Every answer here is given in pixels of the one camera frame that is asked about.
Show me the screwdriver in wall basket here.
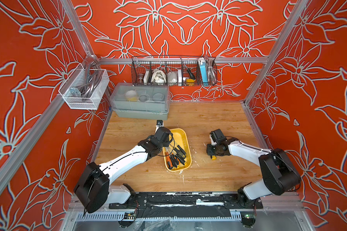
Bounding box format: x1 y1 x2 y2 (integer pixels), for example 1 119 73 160
180 58 196 80

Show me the grey lidded storage box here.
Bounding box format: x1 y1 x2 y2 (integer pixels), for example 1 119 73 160
110 83 171 120

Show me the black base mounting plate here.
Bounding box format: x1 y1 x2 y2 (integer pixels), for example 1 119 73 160
108 192 263 209

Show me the black wire wall basket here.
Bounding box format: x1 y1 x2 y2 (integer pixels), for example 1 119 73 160
131 55 217 87

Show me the white cloth in basket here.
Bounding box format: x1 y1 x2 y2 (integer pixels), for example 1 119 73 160
150 69 167 84

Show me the clear plastic wall bin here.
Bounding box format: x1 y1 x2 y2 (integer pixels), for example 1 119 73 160
58 64 109 110

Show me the orange black screwdriver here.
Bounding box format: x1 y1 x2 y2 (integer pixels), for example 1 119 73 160
166 156 173 170

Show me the long black yellow screwdriver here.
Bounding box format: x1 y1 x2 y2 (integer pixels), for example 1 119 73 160
171 150 186 165

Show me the yellow plastic tray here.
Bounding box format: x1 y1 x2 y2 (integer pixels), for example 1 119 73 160
163 128 192 172

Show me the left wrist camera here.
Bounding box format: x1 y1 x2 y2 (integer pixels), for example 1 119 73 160
156 120 163 128

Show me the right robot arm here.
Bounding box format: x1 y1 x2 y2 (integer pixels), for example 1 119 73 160
206 129 302 206

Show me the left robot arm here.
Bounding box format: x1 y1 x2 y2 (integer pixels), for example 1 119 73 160
74 126 174 214

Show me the light blue box in basket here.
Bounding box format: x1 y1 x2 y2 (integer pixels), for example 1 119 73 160
198 57 208 86

